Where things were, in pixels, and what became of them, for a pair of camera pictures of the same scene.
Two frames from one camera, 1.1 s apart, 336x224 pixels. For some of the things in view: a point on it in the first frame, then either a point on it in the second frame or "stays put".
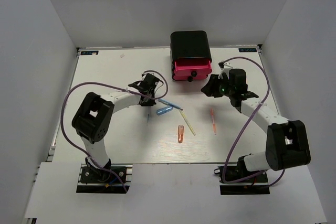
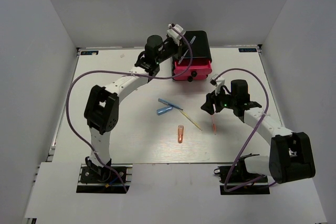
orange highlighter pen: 214,128 stays put
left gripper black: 150,103 → 177,48
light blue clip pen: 171,104 stays put
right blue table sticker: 247,50 stays put
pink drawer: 192,67 stays put
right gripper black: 212,85 → 208,105
